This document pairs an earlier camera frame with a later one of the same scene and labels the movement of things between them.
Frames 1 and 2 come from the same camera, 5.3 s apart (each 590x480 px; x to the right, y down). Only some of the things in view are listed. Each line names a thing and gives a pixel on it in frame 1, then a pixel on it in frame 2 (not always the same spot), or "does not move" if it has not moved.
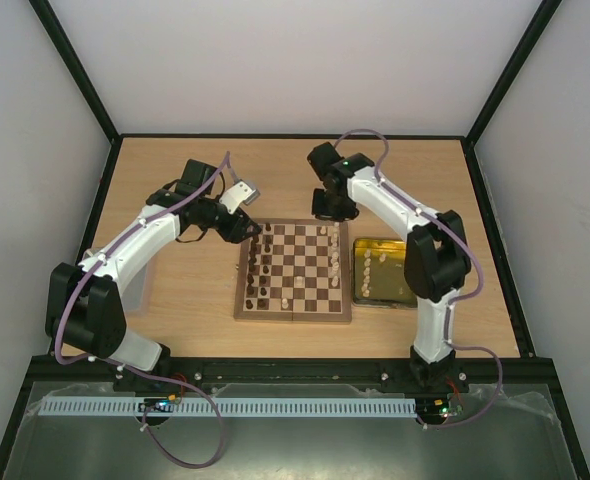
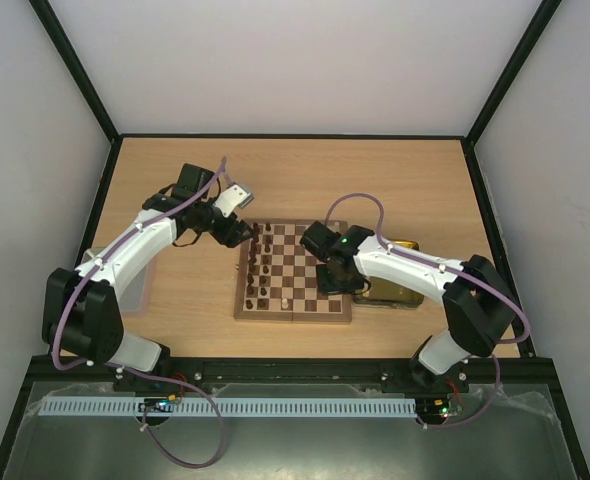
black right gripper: x=335 y=211 -> x=336 y=282
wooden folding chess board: x=295 y=271 does not move
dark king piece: x=253 y=247 does not move
